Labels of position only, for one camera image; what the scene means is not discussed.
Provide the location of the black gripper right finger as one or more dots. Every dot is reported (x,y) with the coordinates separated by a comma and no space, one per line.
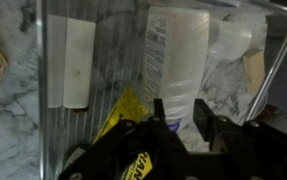
(216,133)

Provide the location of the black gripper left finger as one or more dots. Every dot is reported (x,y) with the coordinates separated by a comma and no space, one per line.
(161,133)

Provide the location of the white plastic bottle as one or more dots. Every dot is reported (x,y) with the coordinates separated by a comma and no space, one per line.
(183,60)

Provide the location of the clear plastic container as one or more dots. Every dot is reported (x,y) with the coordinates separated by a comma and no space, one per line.
(116,50)

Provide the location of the small wooden block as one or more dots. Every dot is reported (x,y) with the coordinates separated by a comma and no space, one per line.
(254,71)

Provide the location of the long white block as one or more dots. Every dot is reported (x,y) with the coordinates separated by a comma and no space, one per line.
(79,60)

